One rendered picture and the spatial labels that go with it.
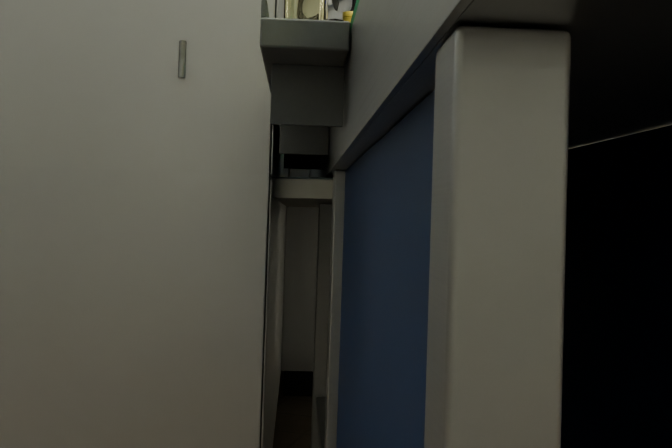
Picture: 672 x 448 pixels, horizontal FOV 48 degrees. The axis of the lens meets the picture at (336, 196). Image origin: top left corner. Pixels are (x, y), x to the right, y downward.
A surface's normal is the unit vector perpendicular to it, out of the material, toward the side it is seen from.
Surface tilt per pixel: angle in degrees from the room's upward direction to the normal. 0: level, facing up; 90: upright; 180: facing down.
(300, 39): 90
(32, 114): 90
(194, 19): 90
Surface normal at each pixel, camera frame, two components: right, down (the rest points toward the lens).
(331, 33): 0.05, -0.02
